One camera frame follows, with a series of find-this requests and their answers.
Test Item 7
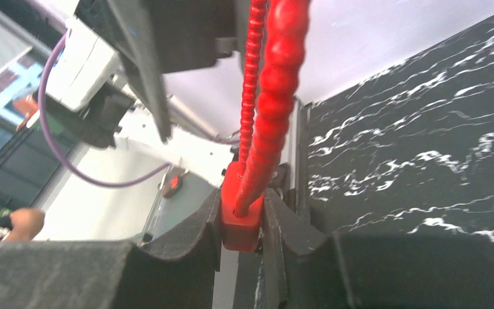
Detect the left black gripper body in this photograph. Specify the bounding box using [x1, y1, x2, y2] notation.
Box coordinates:
[75, 1, 250, 73]

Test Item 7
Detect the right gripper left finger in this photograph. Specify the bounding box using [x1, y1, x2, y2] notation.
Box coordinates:
[0, 190, 221, 308]

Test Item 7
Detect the red cable lock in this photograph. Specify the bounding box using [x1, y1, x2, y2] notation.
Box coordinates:
[221, 0, 310, 252]

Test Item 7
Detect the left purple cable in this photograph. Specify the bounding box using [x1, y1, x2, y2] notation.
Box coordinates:
[38, 33, 239, 189]

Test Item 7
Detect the black plastic crate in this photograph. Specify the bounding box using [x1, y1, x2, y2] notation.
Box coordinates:
[0, 128, 61, 210]

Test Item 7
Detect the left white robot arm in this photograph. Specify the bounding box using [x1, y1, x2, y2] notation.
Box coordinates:
[36, 1, 249, 187]

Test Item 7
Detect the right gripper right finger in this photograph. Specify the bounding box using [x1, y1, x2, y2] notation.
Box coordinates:
[262, 189, 494, 308]

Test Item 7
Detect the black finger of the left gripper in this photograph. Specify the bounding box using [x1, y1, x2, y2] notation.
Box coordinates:
[107, 0, 171, 144]

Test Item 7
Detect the operator hand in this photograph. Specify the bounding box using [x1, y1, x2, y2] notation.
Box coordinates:
[3, 208, 46, 242]

